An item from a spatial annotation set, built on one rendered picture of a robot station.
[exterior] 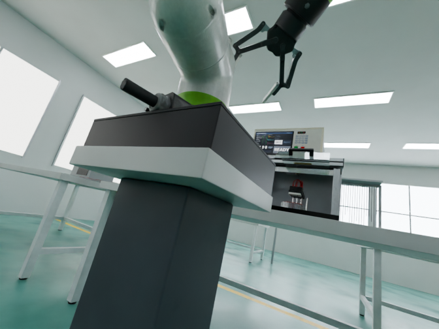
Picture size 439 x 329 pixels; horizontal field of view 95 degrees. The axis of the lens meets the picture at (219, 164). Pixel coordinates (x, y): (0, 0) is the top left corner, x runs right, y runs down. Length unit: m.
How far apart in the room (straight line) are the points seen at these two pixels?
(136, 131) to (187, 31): 0.19
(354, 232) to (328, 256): 6.67
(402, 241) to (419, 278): 6.94
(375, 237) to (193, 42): 0.76
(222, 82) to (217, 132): 0.23
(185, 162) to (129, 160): 0.11
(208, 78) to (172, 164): 0.26
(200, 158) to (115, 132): 0.23
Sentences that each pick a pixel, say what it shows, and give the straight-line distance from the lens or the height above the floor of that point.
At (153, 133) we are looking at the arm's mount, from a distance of 0.35.
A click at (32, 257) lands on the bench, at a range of 2.01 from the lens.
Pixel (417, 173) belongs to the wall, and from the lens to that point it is 8.16.
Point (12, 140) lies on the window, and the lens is 5.05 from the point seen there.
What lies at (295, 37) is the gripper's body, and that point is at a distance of 0.63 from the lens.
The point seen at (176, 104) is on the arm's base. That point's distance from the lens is 0.41.
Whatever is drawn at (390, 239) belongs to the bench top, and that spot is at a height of 0.72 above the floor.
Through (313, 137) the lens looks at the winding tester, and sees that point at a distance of 1.36.
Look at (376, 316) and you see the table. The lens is 2.30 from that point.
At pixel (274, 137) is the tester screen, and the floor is 1.25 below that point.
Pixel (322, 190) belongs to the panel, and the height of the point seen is 0.96.
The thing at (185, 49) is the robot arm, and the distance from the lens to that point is 0.42.
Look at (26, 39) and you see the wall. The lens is 5.45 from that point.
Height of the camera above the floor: 0.67
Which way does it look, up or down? 15 degrees up
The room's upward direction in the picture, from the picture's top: 12 degrees clockwise
